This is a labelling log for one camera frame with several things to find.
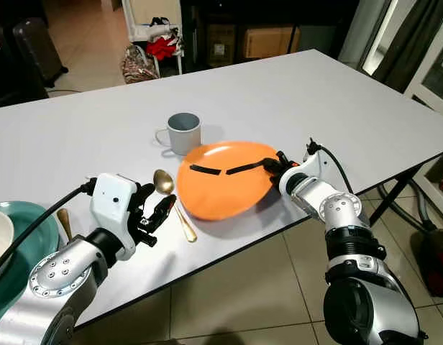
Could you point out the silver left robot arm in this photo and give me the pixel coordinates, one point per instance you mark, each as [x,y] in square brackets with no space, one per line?
[49,287]

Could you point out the red cloth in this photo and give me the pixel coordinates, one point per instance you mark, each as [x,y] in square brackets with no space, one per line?
[162,47]

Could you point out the gold spoon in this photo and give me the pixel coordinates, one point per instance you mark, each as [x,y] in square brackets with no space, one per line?
[65,223]
[164,181]

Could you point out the patterned bag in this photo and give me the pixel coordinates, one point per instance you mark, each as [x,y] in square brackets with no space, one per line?
[139,66]

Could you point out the red vacuum cleaner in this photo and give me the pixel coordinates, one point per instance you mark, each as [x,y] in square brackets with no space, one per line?
[441,251]

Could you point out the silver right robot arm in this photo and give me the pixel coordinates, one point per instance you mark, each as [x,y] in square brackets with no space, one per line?
[358,273]

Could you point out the dark suitcase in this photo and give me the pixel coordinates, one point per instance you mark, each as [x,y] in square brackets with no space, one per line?
[40,50]

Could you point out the teal plate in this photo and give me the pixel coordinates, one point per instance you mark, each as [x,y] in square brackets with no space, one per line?
[27,237]

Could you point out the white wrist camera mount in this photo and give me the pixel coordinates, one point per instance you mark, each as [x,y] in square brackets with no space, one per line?
[113,201]
[308,176]

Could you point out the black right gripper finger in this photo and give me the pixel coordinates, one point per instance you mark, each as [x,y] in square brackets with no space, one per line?
[247,167]

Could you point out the black table leg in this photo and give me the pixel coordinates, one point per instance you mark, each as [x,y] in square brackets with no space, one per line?
[390,198]

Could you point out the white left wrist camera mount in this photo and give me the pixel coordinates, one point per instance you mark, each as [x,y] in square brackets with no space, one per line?
[113,201]

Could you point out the dark box with label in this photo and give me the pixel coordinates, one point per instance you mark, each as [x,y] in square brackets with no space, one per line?
[221,43]

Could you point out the grey ceramic mug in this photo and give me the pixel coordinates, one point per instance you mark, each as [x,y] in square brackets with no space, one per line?
[184,133]

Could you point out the white glass cabinet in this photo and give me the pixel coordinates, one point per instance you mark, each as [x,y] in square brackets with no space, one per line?
[434,72]

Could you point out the brown cardboard box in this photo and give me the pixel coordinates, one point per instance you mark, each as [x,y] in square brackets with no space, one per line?
[270,42]

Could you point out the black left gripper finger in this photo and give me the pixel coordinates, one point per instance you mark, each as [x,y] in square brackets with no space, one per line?
[165,207]
[146,192]

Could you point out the orange plate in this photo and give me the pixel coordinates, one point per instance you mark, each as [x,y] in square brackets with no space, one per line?
[221,194]

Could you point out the white bowl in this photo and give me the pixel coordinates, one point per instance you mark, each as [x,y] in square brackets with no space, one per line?
[0,237]

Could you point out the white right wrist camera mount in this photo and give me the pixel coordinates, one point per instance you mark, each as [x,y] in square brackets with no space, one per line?
[308,176]

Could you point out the dark curtain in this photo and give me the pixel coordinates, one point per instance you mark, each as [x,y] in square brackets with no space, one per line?
[408,43]

